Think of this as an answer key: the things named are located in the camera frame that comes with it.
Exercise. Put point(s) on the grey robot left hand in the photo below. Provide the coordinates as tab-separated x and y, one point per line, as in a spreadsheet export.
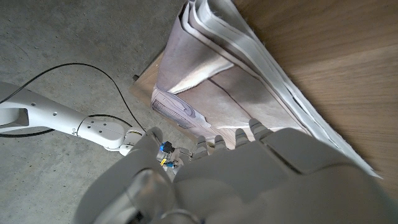
264	180

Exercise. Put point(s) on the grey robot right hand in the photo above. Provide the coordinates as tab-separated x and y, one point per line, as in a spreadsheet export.
175	157

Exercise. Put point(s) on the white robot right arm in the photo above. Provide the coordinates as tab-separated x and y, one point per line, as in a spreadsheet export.
62	119

